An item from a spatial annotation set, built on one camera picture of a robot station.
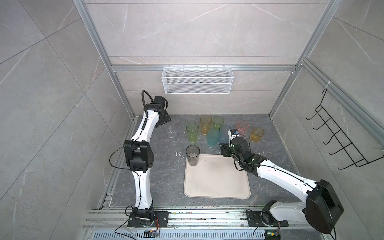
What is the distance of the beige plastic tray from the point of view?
83cm

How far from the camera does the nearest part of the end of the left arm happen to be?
0.69m

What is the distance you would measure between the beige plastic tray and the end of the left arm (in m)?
0.30
